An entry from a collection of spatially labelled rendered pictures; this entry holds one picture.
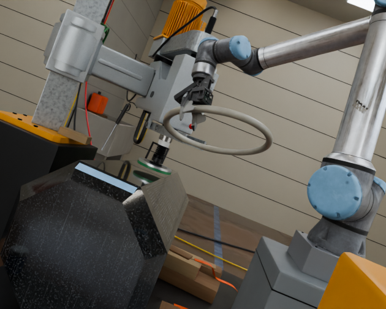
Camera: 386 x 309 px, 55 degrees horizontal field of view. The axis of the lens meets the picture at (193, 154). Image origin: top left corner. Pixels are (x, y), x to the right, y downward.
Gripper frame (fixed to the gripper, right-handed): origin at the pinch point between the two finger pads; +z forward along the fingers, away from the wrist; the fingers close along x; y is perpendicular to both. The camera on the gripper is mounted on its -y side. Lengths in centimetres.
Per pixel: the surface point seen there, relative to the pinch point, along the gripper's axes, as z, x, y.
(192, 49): -64, 35, -36
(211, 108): -6.3, 0.6, 9.7
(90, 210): 38, 8, -47
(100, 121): -100, 187, -287
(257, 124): -5.9, 14.8, 22.7
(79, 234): 49, 9, -51
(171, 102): -34, 40, -47
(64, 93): -40, 28, -130
